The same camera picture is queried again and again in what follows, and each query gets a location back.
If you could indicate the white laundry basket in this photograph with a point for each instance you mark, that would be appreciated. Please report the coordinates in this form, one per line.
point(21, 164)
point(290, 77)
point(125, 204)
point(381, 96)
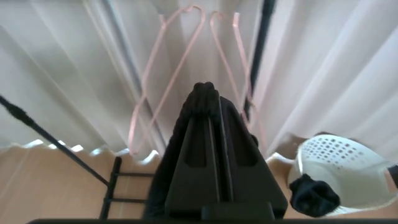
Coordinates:
point(342, 186)

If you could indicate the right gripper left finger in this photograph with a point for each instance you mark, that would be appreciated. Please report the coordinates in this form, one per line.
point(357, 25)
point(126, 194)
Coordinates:
point(180, 186)

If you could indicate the black garment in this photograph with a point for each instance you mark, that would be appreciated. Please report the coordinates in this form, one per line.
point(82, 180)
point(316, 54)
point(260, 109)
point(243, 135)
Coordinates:
point(314, 196)

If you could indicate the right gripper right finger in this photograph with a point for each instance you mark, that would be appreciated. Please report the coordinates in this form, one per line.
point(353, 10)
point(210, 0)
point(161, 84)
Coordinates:
point(258, 189)

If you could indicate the black clothes rack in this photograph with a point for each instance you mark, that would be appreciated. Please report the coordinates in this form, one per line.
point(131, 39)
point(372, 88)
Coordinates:
point(109, 186)

